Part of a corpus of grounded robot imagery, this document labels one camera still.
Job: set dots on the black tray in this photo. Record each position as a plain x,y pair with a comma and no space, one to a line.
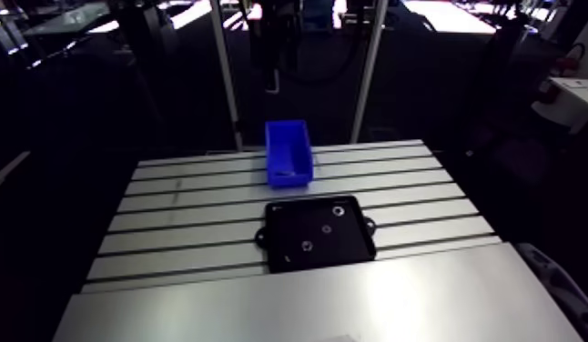
318,253

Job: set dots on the pale metal post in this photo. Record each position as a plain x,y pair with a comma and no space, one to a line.
368,71
225,71

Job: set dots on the long steel bolt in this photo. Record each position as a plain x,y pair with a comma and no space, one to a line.
287,173

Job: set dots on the blue bin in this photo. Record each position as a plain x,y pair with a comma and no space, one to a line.
288,143

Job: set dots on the short steel bolt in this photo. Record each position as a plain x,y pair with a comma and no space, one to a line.
307,245

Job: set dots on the white desk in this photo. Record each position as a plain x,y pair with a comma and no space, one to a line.
578,93

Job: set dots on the steel bearing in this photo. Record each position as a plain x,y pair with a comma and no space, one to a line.
338,210

